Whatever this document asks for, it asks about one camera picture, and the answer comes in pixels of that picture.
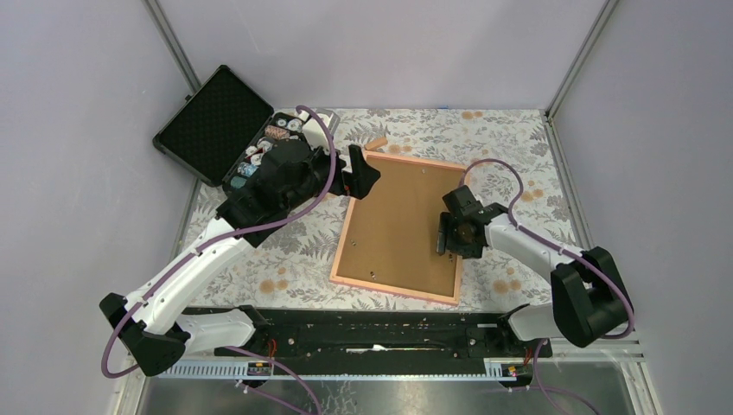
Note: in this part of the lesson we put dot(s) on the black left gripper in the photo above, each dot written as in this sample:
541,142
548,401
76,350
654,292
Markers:
359,182

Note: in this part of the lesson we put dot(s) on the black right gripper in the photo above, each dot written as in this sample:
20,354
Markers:
473,251

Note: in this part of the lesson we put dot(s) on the brown cardboard backing board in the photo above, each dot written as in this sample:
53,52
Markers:
401,223

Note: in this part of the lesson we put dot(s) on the light wooden picture frame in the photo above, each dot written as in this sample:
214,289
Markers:
395,292

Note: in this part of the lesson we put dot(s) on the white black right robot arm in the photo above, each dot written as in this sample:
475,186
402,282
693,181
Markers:
588,300

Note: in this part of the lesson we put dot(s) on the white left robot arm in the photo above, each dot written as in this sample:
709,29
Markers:
150,332

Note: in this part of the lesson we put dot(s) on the wooden block upright piece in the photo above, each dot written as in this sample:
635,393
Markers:
376,144

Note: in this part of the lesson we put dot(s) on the floral patterned table mat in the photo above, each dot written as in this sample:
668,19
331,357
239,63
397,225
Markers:
511,163

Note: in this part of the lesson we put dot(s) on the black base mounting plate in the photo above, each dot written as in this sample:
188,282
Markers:
387,342

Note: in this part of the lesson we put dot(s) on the black poker chip case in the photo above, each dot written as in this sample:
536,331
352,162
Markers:
212,131

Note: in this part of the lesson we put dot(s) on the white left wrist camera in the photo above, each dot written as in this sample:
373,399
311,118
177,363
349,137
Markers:
313,132

